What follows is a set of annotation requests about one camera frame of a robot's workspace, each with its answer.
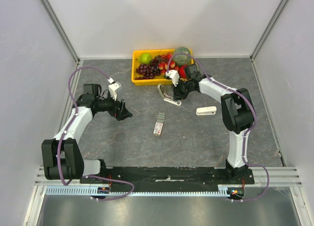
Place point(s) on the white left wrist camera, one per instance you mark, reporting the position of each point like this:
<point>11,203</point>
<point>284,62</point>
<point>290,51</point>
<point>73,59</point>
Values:
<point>114,87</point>

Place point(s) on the red strawberry cluster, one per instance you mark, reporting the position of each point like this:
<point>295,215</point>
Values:
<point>165,64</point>

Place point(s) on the yellow plastic tray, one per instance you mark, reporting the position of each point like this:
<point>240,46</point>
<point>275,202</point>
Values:
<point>150,82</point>

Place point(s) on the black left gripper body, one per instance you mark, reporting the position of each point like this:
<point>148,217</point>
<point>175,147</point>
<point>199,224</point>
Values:
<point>114,111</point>

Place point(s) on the dark purple grape bunch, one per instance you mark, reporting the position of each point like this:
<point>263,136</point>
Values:
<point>147,71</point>

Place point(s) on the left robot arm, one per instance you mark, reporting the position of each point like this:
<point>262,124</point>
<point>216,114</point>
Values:
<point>61,155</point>

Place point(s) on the green netted melon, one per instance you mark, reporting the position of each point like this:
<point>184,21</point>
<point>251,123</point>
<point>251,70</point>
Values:
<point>181,56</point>

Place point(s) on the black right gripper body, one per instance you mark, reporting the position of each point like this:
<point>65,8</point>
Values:
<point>176,92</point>

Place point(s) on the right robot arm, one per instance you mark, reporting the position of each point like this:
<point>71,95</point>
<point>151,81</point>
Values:
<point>238,113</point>

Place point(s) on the red white staple box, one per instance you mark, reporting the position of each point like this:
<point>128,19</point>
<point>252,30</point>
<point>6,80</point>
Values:
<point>159,124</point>

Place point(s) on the aluminium frame rail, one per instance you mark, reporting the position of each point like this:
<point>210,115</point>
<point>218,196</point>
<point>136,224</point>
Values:
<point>254,176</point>

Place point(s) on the green pear fruit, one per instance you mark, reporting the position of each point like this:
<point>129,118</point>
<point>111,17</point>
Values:
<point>144,58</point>

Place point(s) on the white rectangular case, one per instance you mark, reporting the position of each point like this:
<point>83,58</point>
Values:
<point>204,111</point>

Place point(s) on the grey slotted cable duct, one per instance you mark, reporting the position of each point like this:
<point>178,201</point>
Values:
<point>96,191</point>

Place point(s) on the green white stapler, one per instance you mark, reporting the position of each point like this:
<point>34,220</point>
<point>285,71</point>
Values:
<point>166,97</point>

